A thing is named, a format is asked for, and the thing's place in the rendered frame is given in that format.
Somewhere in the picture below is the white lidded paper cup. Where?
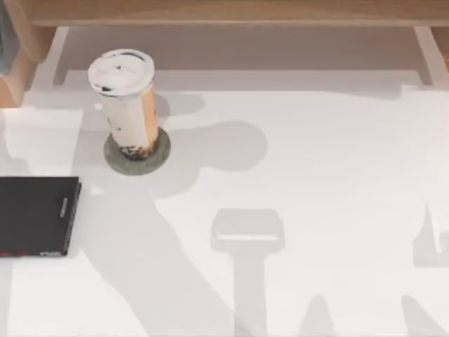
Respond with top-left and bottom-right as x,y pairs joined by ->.
87,49 -> 159,161

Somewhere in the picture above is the wooden shelf unit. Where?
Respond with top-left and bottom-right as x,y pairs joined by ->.
0,0 -> 449,108

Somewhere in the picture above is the grey round coaster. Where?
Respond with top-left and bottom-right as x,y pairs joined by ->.
103,126 -> 172,176

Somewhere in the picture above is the black book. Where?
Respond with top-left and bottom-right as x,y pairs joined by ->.
0,176 -> 83,258

